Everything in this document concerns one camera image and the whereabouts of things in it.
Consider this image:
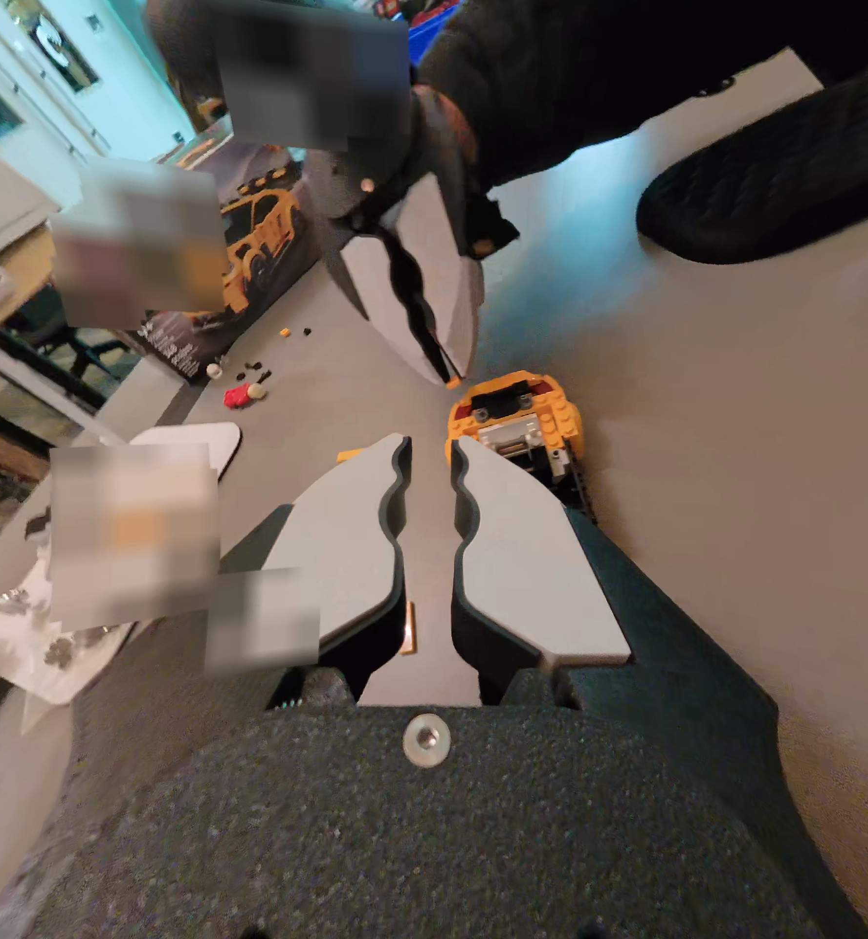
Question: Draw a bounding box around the blue plastic bin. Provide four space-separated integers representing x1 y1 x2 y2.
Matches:
408 11 464 67

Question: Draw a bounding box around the office chair base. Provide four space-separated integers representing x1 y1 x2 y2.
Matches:
0 286 141 382

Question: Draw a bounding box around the person's right forearm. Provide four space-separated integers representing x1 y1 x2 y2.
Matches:
413 0 868 192

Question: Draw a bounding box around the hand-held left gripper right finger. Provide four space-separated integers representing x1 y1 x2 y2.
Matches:
450 436 634 708

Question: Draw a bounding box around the partly built lego car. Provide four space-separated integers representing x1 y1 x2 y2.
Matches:
445 370 598 523

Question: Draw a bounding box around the clear bag of black parts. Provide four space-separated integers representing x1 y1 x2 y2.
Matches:
0 587 112 683

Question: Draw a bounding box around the lego set box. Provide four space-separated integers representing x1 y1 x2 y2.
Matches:
136 143 317 382

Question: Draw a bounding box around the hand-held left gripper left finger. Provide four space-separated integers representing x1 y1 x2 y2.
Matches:
264 433 414 699

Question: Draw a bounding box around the black mesh chair armrest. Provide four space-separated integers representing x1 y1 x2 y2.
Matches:
635 73 868 265

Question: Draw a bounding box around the person's right hand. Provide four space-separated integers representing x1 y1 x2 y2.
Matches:
414 84 480 179

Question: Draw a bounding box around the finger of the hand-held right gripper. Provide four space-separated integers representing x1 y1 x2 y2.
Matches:
340 233 455 386
393 172 488 381

